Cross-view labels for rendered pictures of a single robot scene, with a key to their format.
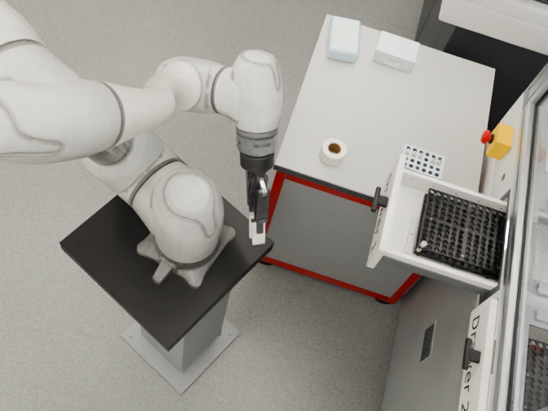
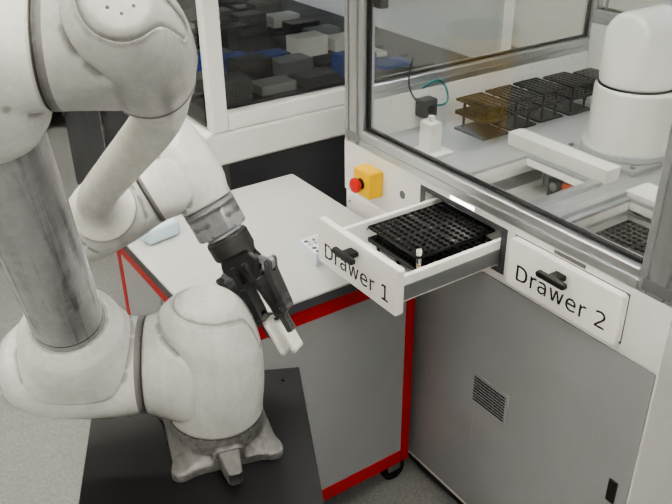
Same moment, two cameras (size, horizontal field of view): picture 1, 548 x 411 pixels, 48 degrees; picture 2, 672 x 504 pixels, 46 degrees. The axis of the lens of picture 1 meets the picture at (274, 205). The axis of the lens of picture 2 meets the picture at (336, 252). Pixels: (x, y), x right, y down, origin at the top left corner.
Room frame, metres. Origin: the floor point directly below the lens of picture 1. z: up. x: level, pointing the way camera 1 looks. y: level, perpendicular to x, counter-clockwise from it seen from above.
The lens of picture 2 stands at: (-0.33, 0.59, 1.71)
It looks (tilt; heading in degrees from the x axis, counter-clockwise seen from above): 29 degrees down; 325
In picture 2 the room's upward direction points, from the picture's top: 1 degrees counter-clockwise
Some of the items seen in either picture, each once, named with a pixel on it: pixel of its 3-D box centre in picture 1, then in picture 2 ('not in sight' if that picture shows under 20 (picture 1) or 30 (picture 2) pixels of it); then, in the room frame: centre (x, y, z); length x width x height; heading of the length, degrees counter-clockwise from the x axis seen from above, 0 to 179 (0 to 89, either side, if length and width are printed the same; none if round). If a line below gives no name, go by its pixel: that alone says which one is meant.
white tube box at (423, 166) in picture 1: (420, 164); (328, 246); (1.08, -0.36, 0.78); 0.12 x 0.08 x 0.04; 88
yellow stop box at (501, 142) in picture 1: (498, 141); (367, 181); (1.17, -0.54, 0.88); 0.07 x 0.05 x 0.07; 179
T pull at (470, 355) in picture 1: (471, 355); (555, 278); (0.52, -0.53, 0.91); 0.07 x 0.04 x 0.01; 179
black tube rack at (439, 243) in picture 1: (461, 235); (430, 240); (0.84, -0.48, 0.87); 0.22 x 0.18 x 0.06; 89
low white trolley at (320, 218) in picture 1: (360, 176); (266, 358); (1.25, -0.26, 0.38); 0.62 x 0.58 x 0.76; 179
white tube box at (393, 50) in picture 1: (395, 51); not in sight; (1.47, -0.22, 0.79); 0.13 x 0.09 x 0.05; 89
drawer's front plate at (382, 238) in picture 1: (386, 209); (358, 263); (0.84, -0.28, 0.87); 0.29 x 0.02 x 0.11; 179
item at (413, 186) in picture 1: (463, 237); (433, 240); (0.84, -0.49, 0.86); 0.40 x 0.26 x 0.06; 89
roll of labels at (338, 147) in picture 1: (333, 152); not in sight; (1.03, -0.11, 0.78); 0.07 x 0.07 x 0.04
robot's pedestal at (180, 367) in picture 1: (183, 299); not in sight; (0.62, 0.18, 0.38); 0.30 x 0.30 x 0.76; 64
